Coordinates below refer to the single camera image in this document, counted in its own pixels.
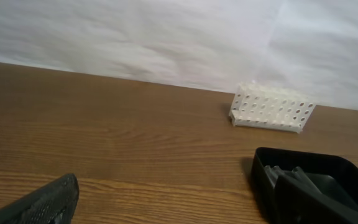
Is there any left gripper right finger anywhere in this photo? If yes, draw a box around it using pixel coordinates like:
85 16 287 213
273 174 358 224

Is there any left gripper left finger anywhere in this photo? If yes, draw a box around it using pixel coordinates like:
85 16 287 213
0 173 80 224

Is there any black tray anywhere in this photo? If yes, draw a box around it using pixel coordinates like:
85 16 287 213
249 146 358 224

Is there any white test tube rack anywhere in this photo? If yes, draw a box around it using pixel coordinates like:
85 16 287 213
228 80 317 135

